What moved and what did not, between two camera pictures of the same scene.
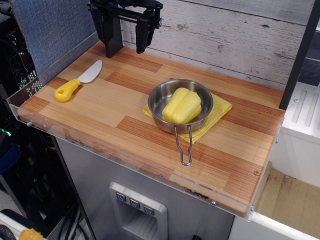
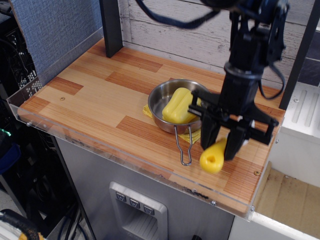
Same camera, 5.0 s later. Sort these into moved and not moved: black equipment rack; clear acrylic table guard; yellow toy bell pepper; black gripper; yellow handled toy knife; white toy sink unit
Moved: black gripper; yellow handled toy knife
Not moved: black equipment rack; yellow toy bell pepper; white toy sink unit; clear acrylic table guard
